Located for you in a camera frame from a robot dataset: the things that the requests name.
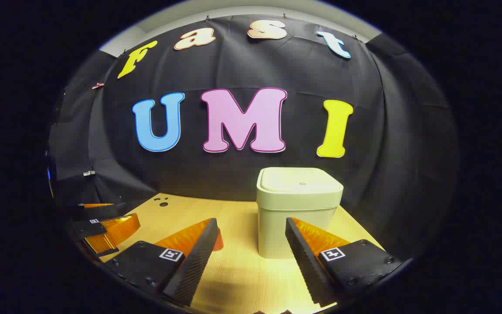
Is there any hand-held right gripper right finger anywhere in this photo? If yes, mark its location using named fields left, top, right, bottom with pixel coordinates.
left=285, top=217, right=404, bottom=307

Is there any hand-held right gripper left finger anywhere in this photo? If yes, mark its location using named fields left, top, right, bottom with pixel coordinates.
left=103, top=218, right=219, bottom=307

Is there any pale green desktop garbage bin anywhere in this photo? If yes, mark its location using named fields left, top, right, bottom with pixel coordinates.
left=256, top=167, right=344, bottom=260

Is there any wooden desktop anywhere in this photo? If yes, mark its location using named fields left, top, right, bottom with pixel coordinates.
left=98, top=193, right=387, bottom=314

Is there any black backdrop cloth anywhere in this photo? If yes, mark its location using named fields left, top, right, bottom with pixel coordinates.
left=46, top=15, right=458, bottom=262

